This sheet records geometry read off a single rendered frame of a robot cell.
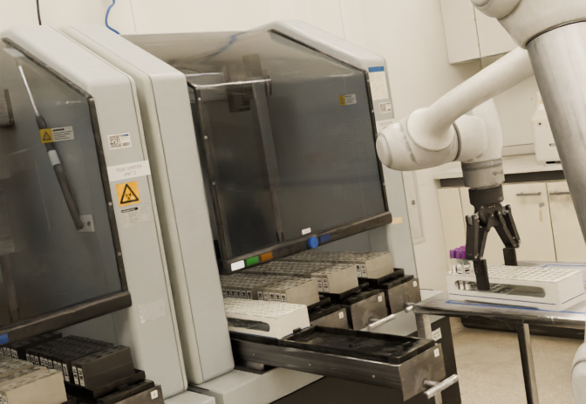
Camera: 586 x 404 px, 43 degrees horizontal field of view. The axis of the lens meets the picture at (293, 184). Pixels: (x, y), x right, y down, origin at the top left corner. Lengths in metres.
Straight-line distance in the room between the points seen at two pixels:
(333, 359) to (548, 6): 0.81
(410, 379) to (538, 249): 2.56
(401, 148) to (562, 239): 2.40
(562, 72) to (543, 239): 2.85
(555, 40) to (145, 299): 0.98
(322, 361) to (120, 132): 0.64
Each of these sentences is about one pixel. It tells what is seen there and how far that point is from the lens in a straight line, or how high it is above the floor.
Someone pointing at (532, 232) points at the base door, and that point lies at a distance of 3.95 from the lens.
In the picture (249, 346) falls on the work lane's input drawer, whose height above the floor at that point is 0.79.
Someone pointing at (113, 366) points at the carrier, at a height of 0.85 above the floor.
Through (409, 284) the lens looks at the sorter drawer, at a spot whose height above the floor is 0.80.
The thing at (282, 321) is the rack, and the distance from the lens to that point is 1.68.
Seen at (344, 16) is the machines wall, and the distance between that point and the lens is 3.80.
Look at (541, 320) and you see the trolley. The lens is 1.60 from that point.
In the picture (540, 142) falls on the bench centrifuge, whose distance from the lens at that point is 3.86.
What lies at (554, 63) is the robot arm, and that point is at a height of 1.30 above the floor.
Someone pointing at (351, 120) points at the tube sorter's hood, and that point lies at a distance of 2.04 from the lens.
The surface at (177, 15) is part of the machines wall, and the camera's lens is 3.13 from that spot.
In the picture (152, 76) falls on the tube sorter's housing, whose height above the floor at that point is 1.44.
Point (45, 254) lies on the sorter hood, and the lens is 1.50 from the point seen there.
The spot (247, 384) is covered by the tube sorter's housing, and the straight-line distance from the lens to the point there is 1.70.
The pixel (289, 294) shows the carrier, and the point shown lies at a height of 0.87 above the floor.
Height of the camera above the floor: 1.27
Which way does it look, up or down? 4 degrees down
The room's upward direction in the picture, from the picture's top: 9 degrees counter-clockwise
